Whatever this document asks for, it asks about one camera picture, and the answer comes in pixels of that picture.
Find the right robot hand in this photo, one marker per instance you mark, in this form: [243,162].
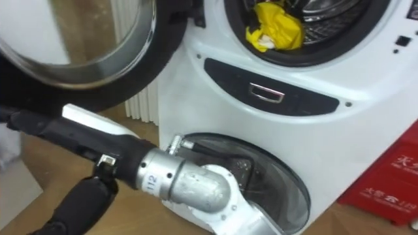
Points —
[98,140]

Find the round washing machine door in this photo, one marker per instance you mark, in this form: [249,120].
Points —
[81,49]

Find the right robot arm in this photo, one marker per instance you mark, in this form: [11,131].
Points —
[199,186]

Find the white ribbed radiator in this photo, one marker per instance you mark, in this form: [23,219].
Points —
[143,104]

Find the yellow cloth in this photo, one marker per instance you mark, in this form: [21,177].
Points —
[281,27]

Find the white washing machine tower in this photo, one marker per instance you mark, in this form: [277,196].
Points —
[326,137]

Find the red box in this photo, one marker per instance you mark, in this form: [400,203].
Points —
[388,182]

